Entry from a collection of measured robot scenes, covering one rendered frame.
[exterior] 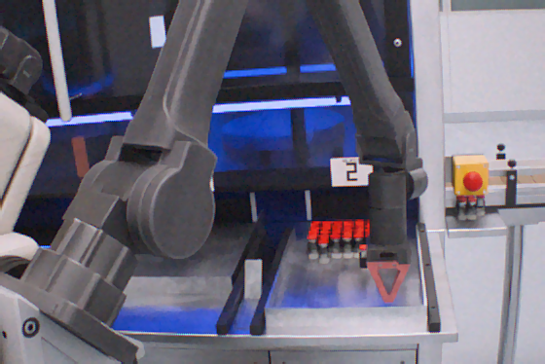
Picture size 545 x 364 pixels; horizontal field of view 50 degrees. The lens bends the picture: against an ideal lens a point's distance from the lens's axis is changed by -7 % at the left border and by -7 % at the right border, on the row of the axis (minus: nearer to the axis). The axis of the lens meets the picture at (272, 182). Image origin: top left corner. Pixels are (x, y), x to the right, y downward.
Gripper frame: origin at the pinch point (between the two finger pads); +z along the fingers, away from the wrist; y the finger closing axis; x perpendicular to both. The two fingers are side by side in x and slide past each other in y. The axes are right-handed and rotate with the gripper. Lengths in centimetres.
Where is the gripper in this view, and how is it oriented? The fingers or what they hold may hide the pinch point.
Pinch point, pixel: (388, 297)
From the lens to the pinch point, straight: 98.7
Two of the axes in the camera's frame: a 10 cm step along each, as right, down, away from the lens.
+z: 0.5, 9.9, 1.3
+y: 1.7, -1.4, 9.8
